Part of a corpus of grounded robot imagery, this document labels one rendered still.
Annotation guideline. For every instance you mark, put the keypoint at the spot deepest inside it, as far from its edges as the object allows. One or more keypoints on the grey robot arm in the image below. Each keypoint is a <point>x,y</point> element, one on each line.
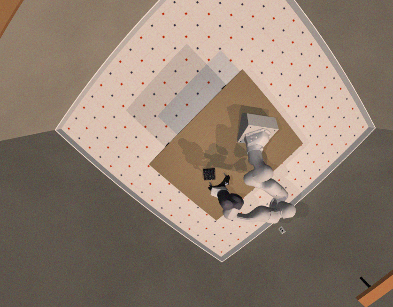
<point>260,177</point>

